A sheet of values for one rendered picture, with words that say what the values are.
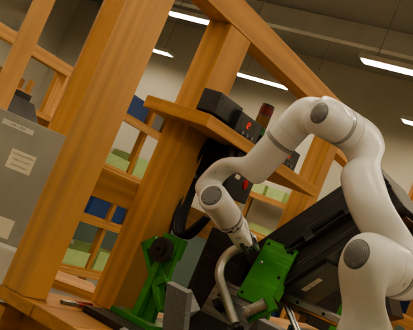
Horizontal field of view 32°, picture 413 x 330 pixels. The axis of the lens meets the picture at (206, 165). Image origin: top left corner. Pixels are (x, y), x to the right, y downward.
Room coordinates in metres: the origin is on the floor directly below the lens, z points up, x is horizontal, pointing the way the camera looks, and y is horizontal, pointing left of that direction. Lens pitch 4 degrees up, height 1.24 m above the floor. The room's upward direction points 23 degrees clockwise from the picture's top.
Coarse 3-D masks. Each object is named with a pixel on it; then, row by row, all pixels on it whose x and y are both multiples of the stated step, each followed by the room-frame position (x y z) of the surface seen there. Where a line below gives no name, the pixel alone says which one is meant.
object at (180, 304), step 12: (168, 288) 1.08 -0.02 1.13; (180, 288) 1.07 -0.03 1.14; (168, 300) 1.08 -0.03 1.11; (180, 300) 1.06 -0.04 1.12; (192, 300) 1.08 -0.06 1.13; (168, 312) 1.09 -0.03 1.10; (180, 312) 1.07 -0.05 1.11; (192, 312) 1.07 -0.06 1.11; (168, 324) 1.09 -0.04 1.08; (180, 324) 1.07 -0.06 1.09
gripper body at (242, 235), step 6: (246, 222) 2.24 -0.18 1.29; (240, 228) 2.13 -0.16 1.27; (246, 228) 2.20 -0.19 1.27; (228, 234) 2.14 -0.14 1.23; (234, 234) 2.13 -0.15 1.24; (240, 234) 2.14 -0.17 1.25; (246, 234) 2.17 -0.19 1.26; (234, 240) 2.16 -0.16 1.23; (240, 240) 2.16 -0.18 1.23; (246, 240) 2.17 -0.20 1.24
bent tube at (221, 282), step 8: (256, 240) 2.29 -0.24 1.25; (232, 248) 2.29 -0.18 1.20; (256, 248) 2.26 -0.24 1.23; (224, 256) 2.29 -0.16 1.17; (232, 256) 2.29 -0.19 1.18; (216, 264) 2.30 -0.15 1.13; (224, 264) 2.29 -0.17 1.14; (216, 272) 2.28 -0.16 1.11; (216, 280) 2.27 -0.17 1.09; (224, 280) 2.27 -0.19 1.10; (224, 288) 2.25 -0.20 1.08; (224, 296) 2.24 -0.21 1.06; (224, 304) 2.23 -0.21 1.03; (232, 304) 2.22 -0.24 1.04; (232, 312) 2.20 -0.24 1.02; (232, 320) 2.19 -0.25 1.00
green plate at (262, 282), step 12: (264, 252) 2.32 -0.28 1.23; (276, 252) 2.30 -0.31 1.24; (264, 264) 2.30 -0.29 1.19; (276, 264) 2.28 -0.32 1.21; (288, 264) 2.26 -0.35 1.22; (252, 276) 2.29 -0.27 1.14; (264, 276) 2.28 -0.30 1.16; (276, 276) 2.26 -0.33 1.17; (240, 288) 2.29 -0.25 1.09; (252, 288) 2.28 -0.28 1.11; (264, 288) 2.26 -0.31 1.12; (276, 288) 2.24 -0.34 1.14; (252, 300) 2.26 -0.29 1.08; (276, 300) 2.29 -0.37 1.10
